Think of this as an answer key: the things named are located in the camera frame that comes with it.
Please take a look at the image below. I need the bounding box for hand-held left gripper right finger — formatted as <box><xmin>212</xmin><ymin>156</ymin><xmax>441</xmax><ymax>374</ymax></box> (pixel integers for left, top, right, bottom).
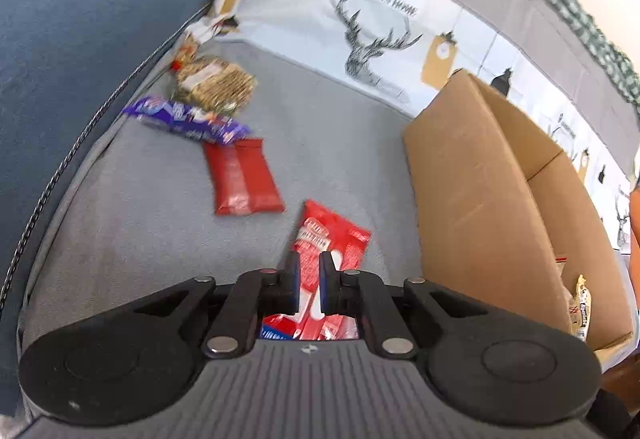
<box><xmin>319</xmin><ymin>250</ymin><xmax>493</xmax><ymax>360</ymax></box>

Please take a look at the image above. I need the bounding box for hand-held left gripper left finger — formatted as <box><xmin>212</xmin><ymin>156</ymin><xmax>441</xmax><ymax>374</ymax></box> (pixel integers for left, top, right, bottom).
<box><xmin>125</xmin><ymin>251</ymin><xmax>302</xmax><ymax>360</ymax></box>

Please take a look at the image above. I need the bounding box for red and white snack packet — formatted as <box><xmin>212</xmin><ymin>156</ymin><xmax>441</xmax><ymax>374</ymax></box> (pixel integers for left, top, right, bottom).
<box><xmin>260</xmin><ymin>199</ymin><xmax>373</xmax><ymax>343</ymax></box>

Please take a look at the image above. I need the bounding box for brown cardboard box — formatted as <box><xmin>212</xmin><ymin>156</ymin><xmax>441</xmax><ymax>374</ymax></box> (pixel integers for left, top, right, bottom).
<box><xmin>403</xmin><ymin>69</ymin><xmax>638</xmax><ymax>353</ymax></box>

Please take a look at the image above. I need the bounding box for purple snack packet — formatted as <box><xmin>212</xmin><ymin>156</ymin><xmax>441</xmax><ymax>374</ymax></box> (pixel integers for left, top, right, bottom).
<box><xmin>122</xmin><ymin>96</ymin><xmax>251</xmax><ymax>145</ymax></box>

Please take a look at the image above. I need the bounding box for clear peanut brittle packet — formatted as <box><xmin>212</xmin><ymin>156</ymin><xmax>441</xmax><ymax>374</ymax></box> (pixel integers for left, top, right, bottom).
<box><xmin>172</xmin><ymin>56</ymin><xmax>257</xmax><ymax>115</ymax></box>

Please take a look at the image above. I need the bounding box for golden candy with red ends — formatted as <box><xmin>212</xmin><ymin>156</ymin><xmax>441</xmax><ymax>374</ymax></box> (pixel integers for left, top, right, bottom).
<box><xmin>170</xmin><ymin>36</ymin><xmax>204</xmax><ymax>73</ymax></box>

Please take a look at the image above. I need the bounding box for long silver snack packet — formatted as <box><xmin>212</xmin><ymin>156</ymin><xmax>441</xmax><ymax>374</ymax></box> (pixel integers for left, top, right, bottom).
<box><xmin>567</xmin><ymin>274</ymin><xmax>594</xmax><ymax>343</ymax></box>

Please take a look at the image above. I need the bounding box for dark red snack packet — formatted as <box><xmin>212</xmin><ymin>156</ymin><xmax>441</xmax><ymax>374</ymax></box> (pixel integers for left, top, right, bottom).
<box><xmin>202</xmin><ymin>138</ymin><xmax>286</xmax><ymax>217</ymax></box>

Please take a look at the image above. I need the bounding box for orange cushion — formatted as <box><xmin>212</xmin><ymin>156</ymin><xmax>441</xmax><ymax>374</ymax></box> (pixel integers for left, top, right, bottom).
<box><xmin>629</xmin><ymin>184</ymin><xmax>640</xmax><ymax>271</ymax></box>

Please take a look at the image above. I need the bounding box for blue sofa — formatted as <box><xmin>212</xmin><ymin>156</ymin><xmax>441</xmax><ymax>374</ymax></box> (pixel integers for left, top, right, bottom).
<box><xmin>0</xmin><ymin>0</ymin><xmax>236</xmax><ymax>400</ymax></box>

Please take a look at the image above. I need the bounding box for green checked cloth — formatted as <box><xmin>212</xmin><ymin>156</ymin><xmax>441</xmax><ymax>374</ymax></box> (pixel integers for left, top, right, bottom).
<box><xmin>450</xmin><ymin>0</ymin><xmax>640</xmax><ymax>108</ymax></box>

